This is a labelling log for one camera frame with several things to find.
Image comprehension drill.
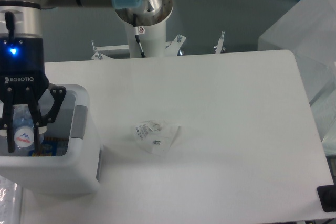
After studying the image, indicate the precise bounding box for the black device at edge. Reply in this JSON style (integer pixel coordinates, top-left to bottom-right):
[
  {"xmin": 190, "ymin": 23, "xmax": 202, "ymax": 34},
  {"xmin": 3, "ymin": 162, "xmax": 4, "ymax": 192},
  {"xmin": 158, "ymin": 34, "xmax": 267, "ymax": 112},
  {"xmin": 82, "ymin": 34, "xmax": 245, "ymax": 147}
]
[{"xmin": 317, "ymin": 185, "xmax": 335, "ymax": 212}]

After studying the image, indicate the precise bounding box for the middle table clamp bracket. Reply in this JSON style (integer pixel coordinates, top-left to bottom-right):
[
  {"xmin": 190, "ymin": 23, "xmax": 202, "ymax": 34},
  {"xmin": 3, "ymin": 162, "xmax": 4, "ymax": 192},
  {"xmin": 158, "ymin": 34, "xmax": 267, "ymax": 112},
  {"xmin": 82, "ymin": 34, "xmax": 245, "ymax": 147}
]
[{"xmin": 165, "ymin": 34, "xmax": 186, "ymax": 56}]

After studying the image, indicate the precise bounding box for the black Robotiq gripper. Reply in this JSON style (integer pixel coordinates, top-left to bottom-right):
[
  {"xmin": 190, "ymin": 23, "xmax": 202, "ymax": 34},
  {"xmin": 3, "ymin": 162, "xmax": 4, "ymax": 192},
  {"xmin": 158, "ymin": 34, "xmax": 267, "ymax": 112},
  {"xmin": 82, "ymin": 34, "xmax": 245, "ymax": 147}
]
[{"xmin": 0, "ymin": 34, "xmax": 67, "ymax": 153}]

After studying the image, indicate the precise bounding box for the clear plastic wrapper bag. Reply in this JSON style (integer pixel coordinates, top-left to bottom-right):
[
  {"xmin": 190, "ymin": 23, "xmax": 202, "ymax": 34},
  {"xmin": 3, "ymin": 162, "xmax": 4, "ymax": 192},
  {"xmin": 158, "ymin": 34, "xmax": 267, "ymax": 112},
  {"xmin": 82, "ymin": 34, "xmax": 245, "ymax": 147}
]
[{"xmin": 130, "ymin": 120, "xmax": 181, "ymax": 156}]

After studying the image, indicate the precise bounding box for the clear plastic bottle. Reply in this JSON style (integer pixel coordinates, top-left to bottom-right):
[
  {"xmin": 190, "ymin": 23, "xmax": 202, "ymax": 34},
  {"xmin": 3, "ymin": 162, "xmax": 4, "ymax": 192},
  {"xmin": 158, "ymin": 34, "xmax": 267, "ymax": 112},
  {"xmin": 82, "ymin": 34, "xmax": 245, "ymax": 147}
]
[{"xmin": 13, "ymin": 105, "xmax": 34, "ymax": 156}]

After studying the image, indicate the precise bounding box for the clear plastic sheet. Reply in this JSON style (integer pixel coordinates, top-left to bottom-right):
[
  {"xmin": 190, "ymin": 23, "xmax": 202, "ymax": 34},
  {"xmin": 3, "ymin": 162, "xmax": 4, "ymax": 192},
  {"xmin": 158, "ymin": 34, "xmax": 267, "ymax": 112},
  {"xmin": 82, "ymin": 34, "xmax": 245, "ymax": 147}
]
[{"xmin": 1, "ymin": 176, "xmax": 23, "ymax": 223}]

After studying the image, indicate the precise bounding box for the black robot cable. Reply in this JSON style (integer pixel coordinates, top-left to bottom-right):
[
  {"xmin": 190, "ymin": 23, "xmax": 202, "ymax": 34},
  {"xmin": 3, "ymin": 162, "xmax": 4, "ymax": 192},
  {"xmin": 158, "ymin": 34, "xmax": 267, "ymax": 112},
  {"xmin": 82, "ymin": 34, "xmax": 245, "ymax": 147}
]
[{"xmin": 132, "ymin": 13, "xmax": 146, "ymax": 58}]

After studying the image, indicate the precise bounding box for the blue yellow snack packet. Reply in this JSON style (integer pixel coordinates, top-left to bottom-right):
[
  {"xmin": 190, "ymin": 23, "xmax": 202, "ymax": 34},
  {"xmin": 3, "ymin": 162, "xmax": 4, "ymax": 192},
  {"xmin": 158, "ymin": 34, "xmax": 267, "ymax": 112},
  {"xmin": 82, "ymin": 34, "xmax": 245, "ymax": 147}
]
[{"xmin": 28, "ymin": 136, "xmax": 69, "ymax": 157}]

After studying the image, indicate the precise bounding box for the right table clamp screw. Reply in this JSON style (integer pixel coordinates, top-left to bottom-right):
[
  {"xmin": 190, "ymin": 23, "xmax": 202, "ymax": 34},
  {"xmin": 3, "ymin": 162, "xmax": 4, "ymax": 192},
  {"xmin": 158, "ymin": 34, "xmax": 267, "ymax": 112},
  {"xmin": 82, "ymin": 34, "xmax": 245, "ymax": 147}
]
[{"xmin": 214, "ymin": 31, "xmax": 226, "ymax": 54}]

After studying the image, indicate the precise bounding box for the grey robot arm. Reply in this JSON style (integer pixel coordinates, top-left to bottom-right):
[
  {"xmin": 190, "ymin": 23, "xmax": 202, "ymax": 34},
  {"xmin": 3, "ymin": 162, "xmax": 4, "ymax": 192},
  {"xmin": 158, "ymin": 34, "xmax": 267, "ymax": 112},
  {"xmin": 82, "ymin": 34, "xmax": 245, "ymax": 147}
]
[{"xmin": 1, "ymin": 0, "xmax": 142, "ymax": 154}]

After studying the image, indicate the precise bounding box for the left table clamp bracket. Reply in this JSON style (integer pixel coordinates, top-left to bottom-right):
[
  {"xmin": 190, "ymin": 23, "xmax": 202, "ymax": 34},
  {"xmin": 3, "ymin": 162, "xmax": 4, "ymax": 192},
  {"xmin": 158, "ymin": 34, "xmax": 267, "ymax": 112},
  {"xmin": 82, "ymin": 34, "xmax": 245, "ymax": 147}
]
[{"xmin": 91, "ymin": 40, "xmax": 130, "ymax": 60}]

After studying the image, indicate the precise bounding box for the table clamp bracket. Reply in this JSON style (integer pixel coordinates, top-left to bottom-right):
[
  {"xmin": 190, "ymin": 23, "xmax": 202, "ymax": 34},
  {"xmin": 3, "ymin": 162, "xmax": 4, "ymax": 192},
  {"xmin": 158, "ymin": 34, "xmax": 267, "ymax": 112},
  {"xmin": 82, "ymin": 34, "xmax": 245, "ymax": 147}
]
[
  {"xmin": 165, "ymin": 34, "xmax": 186, "ymax": 56},
  {"xmin": 91, "ymin": 40, "xmax": 130, "ymax": 60}
]

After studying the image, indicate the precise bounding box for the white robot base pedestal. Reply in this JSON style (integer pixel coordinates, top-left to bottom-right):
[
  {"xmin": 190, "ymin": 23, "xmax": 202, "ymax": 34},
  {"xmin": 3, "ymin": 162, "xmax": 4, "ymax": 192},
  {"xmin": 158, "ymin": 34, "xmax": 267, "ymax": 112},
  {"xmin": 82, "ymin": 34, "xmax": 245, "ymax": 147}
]
[{"xmin": 116, "ymin": 0, "xmax": 173, "ymax": 58}]

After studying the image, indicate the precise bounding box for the white trash can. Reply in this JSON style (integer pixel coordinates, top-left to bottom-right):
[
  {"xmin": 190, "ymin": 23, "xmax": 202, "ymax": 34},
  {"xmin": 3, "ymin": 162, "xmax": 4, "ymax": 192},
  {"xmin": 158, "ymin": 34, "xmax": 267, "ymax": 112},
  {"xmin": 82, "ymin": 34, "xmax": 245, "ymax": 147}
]
[{"xmin": 1, "ymin": 84, "xmax": 103, "ymax": 194}]

